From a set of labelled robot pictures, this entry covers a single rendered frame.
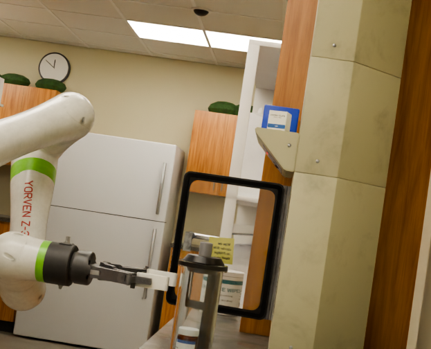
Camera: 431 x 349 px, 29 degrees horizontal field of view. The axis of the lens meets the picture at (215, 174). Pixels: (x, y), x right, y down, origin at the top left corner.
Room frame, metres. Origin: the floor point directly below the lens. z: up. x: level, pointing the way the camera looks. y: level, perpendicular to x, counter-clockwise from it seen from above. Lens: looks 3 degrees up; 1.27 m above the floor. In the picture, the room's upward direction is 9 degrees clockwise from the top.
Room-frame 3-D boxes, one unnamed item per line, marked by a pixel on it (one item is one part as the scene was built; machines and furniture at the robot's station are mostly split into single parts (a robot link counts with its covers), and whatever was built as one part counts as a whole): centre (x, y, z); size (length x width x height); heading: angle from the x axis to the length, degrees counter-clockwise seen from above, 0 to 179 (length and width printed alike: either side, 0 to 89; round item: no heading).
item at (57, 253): (1.87, 0.30, 1.12); 0.09 x 0.06 x 0.12; 174
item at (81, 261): (1.87, 0.23, 1.11); 0.09 x 0.08 x 0.07; 84
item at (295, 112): (2.41, -0.16, 1.56); 0.10 x 0.10 x 0.09; 85
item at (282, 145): (2.31, -0.15, 1.46); 0.32 x 0.11 x 0.10; 175
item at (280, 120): (2.26, -0.15, 1.54); 0.05 x 0.05 x 0.06; 71
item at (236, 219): (2.49, -0.06, 1.19); 0.30 x 0.01 x 0.40; 78
